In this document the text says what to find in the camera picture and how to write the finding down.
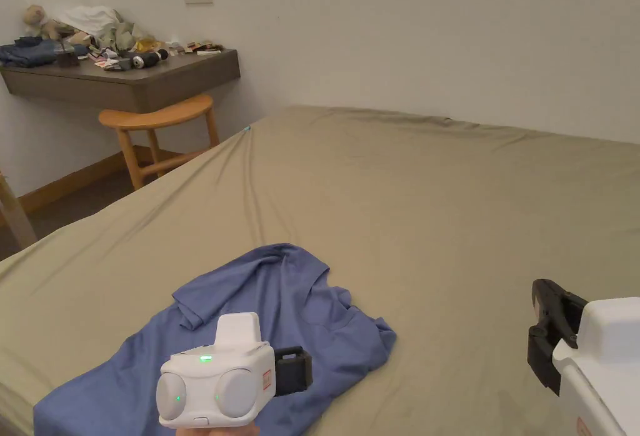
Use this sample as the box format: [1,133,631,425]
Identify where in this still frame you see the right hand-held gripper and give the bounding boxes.
[526,278,640,436]

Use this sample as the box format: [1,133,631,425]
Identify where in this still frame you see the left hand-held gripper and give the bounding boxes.
[156,312,313,429]

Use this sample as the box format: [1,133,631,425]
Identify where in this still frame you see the blue shirt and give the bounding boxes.
[34,243,398,436]

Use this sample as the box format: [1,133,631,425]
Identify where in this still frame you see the person's left hand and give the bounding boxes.
[172,423,262,436]

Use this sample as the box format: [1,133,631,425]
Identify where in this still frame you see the bed with beige sheet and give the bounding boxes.
[0,104,640,436]

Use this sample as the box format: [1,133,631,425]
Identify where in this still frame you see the wooden stool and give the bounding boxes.
[98,94,221,191]

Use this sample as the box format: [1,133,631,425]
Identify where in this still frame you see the pale wooden post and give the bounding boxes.
[0,170,38,250]

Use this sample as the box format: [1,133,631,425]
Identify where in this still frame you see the brown wall shelf with clutter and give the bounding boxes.
[0,4,241,114]

